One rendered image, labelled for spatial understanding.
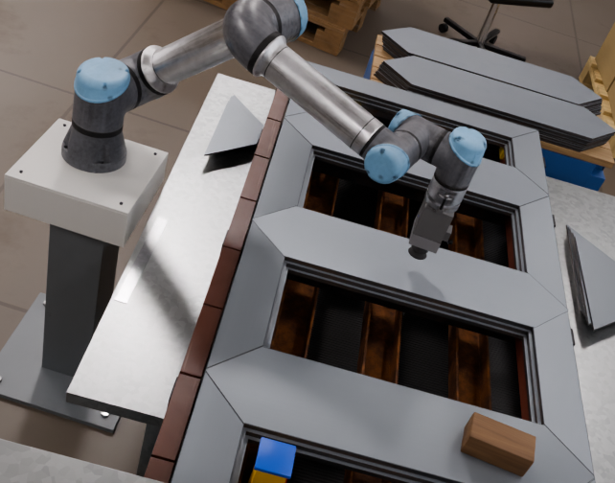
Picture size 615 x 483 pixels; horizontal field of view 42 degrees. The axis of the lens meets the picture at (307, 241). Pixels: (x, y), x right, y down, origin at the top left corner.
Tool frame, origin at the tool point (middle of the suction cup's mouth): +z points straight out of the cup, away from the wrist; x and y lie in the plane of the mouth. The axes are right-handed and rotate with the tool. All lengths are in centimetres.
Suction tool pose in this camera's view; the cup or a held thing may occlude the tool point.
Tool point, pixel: (417, 253)
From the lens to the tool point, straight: 179.7
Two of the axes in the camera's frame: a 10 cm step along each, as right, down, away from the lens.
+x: -9.4, -3.5, 0.4
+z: -2.5, 7.3, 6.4
